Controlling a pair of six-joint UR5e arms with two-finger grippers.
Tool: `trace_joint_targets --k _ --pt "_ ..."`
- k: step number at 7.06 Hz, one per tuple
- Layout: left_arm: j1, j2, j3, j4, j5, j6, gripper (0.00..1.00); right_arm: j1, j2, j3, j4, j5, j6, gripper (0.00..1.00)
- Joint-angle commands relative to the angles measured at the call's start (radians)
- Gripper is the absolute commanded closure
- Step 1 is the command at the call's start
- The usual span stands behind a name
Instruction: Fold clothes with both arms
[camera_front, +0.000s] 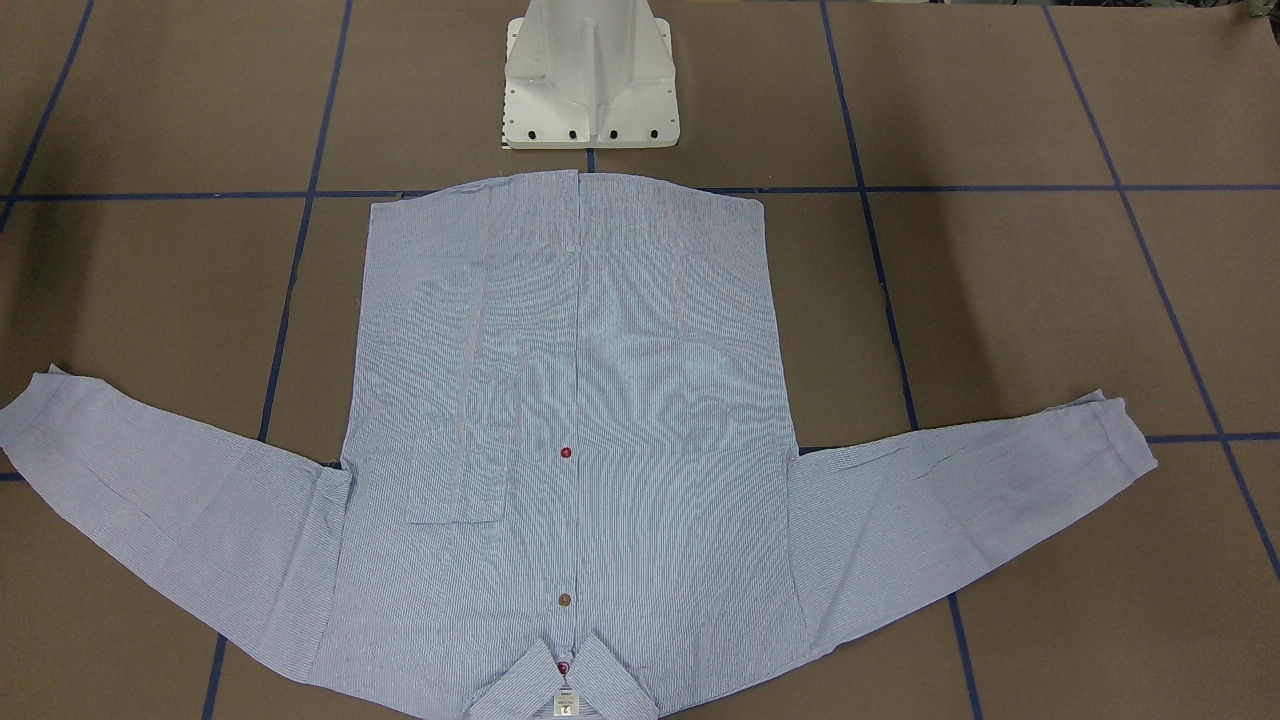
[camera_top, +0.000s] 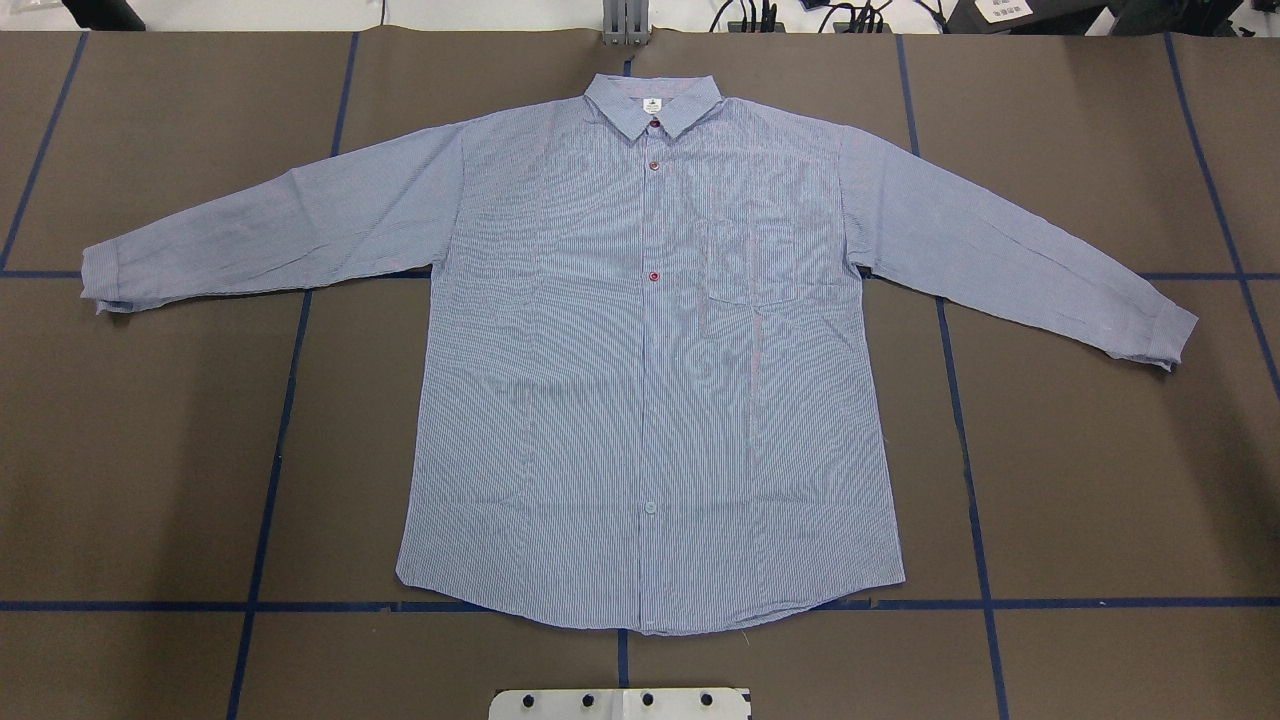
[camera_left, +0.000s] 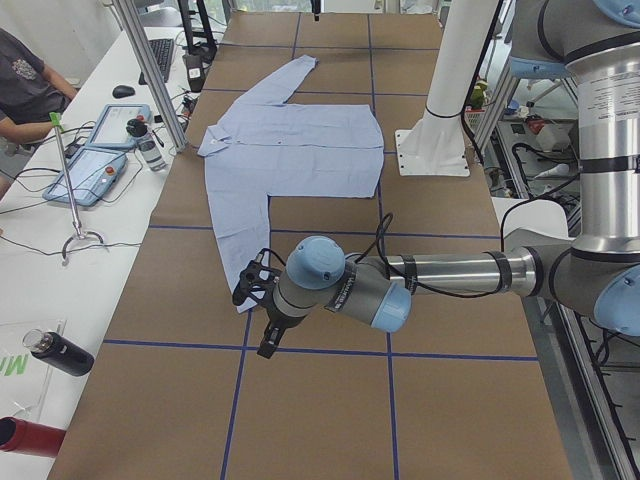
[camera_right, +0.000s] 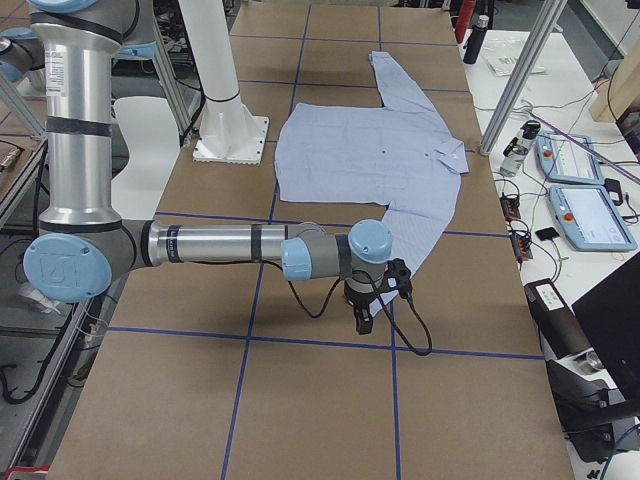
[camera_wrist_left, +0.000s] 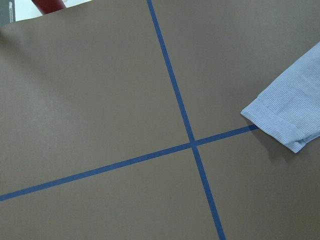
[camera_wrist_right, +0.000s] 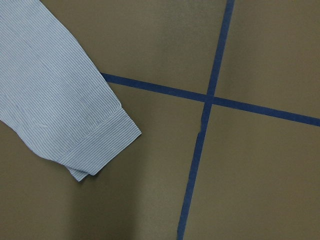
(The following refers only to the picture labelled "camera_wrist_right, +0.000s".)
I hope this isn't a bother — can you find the light blue striped shirt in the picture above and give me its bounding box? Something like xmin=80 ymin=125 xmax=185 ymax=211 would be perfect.
xmin=0 ymin=0 xmax=141 ymax=181

